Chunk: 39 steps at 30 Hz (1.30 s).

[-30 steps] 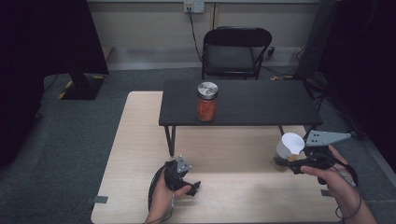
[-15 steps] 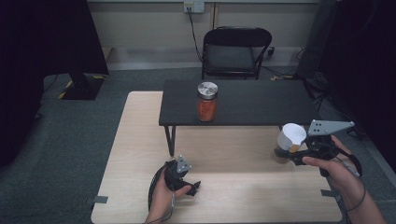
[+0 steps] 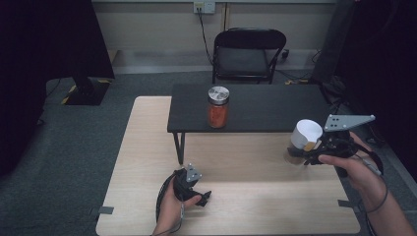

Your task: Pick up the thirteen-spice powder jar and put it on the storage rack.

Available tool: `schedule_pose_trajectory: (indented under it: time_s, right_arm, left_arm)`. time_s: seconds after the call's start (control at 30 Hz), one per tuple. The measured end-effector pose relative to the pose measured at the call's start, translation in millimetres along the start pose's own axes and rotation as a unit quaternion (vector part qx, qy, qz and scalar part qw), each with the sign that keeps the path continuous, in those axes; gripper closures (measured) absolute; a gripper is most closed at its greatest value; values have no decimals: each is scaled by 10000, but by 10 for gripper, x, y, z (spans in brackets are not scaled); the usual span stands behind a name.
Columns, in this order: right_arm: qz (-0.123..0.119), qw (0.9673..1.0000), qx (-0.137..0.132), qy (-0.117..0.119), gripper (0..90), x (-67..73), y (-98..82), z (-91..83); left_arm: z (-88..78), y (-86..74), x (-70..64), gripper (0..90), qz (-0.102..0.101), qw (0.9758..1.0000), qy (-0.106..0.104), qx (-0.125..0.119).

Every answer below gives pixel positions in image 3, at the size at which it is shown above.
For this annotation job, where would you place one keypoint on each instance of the dark curtain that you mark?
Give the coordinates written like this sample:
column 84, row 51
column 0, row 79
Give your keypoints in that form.
column 383, row 65
column 39, row 65

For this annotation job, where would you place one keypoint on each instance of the grey tape piece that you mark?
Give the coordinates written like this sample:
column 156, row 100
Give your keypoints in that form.
column 345, row 203
column 106, row 210

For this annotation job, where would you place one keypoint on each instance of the white paper cup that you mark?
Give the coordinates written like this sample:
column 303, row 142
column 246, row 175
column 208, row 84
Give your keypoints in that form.
column 305, row 137

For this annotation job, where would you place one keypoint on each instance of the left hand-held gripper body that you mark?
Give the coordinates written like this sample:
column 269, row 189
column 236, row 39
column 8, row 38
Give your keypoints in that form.
column 185, row 187

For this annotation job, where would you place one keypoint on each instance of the person's left hand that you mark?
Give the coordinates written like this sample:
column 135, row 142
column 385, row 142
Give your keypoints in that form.
column 170, row 213

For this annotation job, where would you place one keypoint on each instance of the black folding chair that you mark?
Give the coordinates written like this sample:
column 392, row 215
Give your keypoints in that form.
column 244, row 55

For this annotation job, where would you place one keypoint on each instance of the red spice jar silver lid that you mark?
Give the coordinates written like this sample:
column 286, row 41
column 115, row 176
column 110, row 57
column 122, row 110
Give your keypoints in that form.
column 218, row 108

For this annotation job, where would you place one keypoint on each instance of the white wall socket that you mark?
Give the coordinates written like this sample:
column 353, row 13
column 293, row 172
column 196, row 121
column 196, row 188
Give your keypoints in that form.
column 204, row 7

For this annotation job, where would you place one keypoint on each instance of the grey upright panel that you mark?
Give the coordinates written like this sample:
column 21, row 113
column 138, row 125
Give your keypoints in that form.
column 331, row 42

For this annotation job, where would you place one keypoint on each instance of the black metal shelf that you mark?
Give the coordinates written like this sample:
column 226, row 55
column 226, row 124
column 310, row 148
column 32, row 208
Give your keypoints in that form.
column 262, row 108

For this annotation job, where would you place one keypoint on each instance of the black stand base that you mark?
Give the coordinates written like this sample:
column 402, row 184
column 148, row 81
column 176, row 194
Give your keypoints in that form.
column 87, row 91

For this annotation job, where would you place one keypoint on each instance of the person's right hand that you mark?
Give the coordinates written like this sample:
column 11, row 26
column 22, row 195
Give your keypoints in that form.
column 357, row 170

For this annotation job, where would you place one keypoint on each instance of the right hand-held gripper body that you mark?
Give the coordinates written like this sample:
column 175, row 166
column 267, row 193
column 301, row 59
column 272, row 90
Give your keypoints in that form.
column 337, row 141

